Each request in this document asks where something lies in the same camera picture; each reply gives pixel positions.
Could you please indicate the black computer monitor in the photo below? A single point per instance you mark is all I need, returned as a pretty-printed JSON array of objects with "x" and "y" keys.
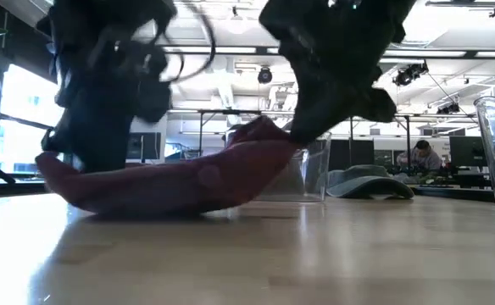
[
  {"x": 146, "y": 146},
  {"x": 468, "y": 150}
]

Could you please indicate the black ceiling camera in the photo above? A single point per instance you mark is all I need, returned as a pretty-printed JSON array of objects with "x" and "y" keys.
[{"x": 265, "y": 75}]

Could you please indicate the black ceiling light cluster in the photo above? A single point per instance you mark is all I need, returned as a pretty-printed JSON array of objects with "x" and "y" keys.
[{"x": 408, "y": 74}]

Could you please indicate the black aluminium table frame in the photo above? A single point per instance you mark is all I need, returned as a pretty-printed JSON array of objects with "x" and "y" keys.
[{"x": 18, "y": 189}]

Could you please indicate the maroon baseball cap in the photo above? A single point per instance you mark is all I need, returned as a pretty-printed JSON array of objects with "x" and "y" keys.
[{"x": 167, "y": 186}]

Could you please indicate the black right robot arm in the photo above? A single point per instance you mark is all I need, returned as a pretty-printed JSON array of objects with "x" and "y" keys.
[{"x": 340, "y": 19}]

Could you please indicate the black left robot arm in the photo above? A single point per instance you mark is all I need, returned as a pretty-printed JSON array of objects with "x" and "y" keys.
[{"x": 112, "y": 14}]

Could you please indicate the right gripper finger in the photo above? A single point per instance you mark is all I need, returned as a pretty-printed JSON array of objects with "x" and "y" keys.
[{"x": 313, "y": 123}]

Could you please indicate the grey baseball cap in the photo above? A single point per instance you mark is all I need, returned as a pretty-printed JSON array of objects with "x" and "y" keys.
[{"x": 370, "y": 186}]

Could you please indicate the long ceiling light bar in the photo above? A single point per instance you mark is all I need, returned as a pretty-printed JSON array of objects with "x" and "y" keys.
[{"x": 442, "y": 53}]

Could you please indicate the person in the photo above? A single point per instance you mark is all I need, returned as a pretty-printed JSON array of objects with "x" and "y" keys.
[{"x": 425, "y": 159}]

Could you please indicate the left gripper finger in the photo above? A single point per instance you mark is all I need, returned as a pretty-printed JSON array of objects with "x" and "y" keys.
[{"x": 99, "y": 146}]

